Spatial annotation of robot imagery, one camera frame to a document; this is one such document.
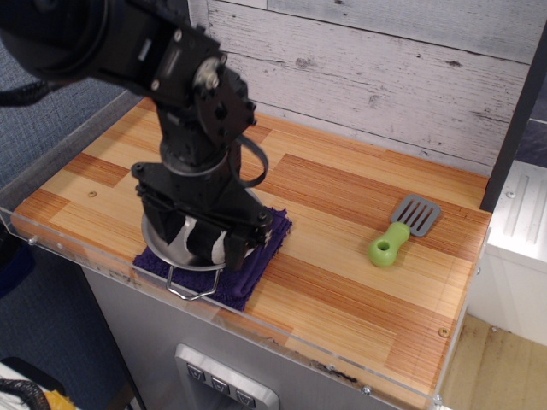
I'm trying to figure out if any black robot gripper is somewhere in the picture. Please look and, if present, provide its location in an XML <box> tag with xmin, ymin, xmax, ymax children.
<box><xmin>131</xmin><ymin>154</ymin><xmax>273</xmax><ymax>272</ymax></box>

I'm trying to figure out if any black and white sushi roll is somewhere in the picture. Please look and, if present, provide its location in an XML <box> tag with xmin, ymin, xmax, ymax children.
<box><xmin>173</xmin><ymin>216</ymin><xmax>226</xmax><ymax>265</ymax></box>

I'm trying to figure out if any steel bowl with wire handles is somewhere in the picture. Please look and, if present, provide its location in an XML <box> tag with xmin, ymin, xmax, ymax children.
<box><xmin>140</xmin><ymin>187</ymin><xmax>267</xmax><ymax>302</ymax></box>

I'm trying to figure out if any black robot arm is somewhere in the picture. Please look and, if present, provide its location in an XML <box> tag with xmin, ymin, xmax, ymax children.
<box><xmin>1</xmin><ymin>1</ymin><xmax>273</xmax><ymax>271</ymax></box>

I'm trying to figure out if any green and grey toy spatula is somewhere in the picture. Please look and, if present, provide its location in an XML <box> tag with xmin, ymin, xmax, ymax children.
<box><xmin>368</xmin><ymin>194</ymin><xmax>441</xmax><ymax>267</ymax></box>

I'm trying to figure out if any purple cloth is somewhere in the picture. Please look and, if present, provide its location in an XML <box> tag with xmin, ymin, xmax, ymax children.
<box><xmin>132</xmin><ymin>206</ymin><xmax>294</xmax><ymax>312</ymax></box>

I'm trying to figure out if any silver dispenser button panel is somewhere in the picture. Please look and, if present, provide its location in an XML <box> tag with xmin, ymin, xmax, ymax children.
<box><xmin>174</xmin><ymin>343</ymin><xmax>280</xmax><ymax>409</ymax></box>

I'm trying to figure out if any clear acrylic table guard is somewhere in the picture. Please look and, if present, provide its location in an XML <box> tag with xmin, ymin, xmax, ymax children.
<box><xmin>1</xmin><ymin>93</ymin><xmax>491</xmax><ymax>409</ymax></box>

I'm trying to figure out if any white metal cabinet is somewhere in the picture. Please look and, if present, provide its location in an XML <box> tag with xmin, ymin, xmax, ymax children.
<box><xmin>468</xmin><ymin>161</ymin><xmax>546</xmax><ymax>345</ymax></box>

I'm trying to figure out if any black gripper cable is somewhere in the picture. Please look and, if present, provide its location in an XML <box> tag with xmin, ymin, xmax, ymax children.
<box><xmin>228</xmin><ymin>135</ymin><xmax>270</xmax><ymax>188</ymax></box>

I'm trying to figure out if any black braided cable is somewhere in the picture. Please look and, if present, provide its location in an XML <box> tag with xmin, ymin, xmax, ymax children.
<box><xmin>0</xmin><ymin>378</ymin><xmax>48</xmax><ymax>410</ymax></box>

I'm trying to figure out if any dark grey right post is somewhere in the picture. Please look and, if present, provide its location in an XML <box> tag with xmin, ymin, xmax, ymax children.
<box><xmin>479</xmin><ymin>26</ymin><xmax>546</xmax><ymax>213</ymax></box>

